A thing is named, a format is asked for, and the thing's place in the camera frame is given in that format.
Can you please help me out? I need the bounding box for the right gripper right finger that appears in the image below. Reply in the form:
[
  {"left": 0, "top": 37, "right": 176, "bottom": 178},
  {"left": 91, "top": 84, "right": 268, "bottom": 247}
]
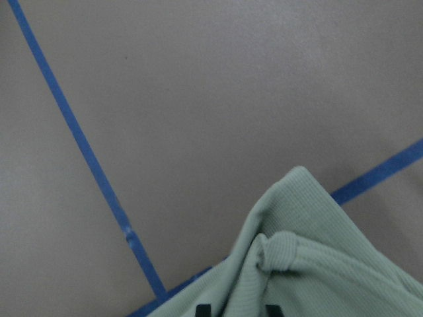
[{"left": 266, "top": 304, "right": 282, "bottom": 317}]

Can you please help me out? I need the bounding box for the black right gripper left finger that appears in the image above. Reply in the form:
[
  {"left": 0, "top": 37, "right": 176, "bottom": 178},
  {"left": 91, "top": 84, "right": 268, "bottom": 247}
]
[{"left": 194, "top": 304, "right": 210, "bottom": 317}]

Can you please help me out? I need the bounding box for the olive green long-sleeve shirt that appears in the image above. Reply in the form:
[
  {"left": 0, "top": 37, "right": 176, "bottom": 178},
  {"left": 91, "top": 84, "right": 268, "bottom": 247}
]
[{"left": 153, "top": 166, "right": 422, "bottom": 316}]

